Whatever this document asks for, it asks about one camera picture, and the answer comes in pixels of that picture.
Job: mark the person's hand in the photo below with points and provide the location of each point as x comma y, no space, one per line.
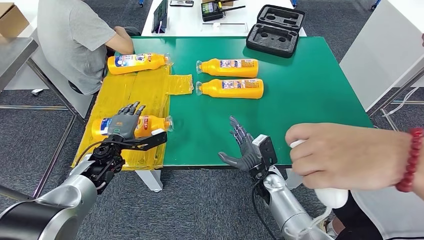
348,155

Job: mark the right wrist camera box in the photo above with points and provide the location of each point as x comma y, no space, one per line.
265,152

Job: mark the white sneaker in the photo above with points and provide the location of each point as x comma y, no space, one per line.
329,228

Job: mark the yellow plastic sheet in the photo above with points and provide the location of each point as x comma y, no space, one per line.
132,96

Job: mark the small white scrap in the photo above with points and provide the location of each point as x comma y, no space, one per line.
37,91

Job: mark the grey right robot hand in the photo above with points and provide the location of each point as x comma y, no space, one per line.
246,159

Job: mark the orange detergent bottle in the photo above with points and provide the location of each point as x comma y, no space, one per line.
228,70
152,124
232,91
139,64

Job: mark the black tablet on stand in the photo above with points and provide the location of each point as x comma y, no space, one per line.
159,15

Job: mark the grey metal table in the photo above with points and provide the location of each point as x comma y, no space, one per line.
13,56

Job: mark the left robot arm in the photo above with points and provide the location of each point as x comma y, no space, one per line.
66,198

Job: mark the small cardboard box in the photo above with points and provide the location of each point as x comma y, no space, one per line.
228,2

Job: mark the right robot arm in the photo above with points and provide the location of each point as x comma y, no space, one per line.
285,205

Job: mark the white table leg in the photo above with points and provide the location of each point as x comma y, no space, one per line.
150,180
293,179

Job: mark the standing person's forearm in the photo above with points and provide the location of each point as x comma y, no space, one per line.
420,179

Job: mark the black radio with antenna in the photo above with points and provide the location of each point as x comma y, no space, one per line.
212,10

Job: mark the large cardboard box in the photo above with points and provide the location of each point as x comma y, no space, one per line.
11,20

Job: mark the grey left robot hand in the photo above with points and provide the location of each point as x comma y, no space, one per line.
121,126

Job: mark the black foam case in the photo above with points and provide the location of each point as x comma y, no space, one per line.
275,31

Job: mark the seated person's forearm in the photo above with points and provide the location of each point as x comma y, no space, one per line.
121,41

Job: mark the black stool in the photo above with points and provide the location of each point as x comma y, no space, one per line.
74,87

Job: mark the white flat strip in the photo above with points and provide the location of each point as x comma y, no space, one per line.
225,27

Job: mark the white table with metal legs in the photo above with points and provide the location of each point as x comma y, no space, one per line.
374,49

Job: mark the seated person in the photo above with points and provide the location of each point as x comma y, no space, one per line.
73,43

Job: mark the white handheld controller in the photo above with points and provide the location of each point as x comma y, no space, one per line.
331,198

